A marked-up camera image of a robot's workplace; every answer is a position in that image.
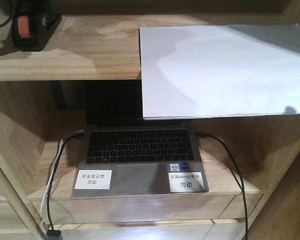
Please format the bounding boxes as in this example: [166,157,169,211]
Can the white paper sheets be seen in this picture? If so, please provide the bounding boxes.
[139,24,300,120]

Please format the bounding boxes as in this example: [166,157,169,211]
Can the black stapler with orange label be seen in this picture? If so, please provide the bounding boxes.
[11,0,62,52]

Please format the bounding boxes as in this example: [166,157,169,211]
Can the grey laptop computer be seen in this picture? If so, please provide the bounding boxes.
[72,79,209,199]

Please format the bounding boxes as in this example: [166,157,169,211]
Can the wooden shelf unit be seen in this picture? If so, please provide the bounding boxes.
[0,0,300,240]

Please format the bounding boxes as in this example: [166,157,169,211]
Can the grey adapter dongle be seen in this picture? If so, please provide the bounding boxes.
[46,229,63,240]

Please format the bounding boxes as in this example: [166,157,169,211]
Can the black cable right of laptop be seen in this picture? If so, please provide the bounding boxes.
[196,132,249,240]

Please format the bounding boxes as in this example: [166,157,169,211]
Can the black cable of laptop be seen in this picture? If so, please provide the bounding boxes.
[196,132,249,240]
[46,132,84,231]

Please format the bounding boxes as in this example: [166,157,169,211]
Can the black cable left of laptop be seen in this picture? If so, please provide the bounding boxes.
[46,132,84,231]

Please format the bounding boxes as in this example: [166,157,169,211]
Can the white cable left of laptop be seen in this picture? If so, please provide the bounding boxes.
[40,129,85,236]

